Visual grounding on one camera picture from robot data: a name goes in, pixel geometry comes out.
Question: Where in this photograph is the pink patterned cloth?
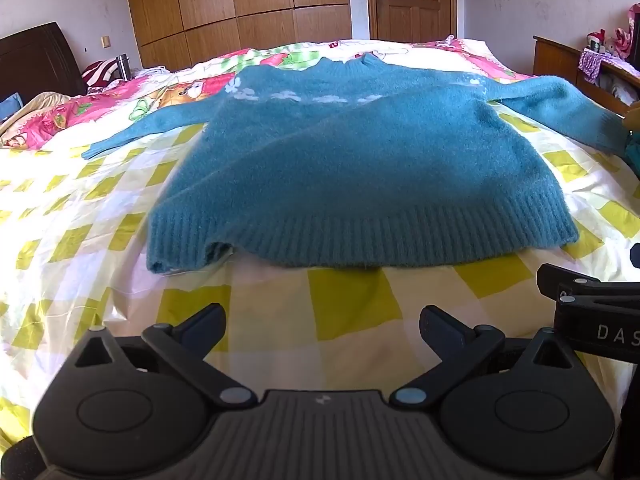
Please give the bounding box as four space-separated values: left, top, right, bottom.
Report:
614 3 640 67

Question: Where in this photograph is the red white striped pillow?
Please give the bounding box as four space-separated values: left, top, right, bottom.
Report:
81 58 132 92

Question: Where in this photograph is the wooden wardrobe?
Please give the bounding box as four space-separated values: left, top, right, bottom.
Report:
122 0 354 71

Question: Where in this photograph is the dark wooden headboard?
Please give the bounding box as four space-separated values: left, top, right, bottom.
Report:
0 21 87 106

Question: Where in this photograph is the beige cloth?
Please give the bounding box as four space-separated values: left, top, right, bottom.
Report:
0 91 68 136

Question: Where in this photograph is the wooden door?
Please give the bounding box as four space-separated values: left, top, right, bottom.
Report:
365 0 457 44

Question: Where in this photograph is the yellow checkered cartoon bedspread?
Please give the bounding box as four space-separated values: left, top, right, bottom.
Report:
0 37 640 456

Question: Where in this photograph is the wooden cabinet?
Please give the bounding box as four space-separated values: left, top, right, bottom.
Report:
532 35 640 117

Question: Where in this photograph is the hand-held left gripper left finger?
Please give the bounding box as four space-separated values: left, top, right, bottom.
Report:
75 303 259 409

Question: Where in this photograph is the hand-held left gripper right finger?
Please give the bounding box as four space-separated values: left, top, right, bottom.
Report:
389 304 576 409

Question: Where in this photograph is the purple patterned cloth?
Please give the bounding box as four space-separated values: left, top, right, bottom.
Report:
578 49 613 85

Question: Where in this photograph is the blue knit sweater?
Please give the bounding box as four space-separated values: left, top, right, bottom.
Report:
80 52 632 274

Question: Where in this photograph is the blue pillow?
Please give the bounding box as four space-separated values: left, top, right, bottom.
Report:
0 92 25 122

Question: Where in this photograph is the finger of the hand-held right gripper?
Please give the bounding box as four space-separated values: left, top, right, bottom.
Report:
536 263 640 312

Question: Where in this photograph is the plush toy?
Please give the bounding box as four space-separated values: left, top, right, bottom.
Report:
586 30 618 56

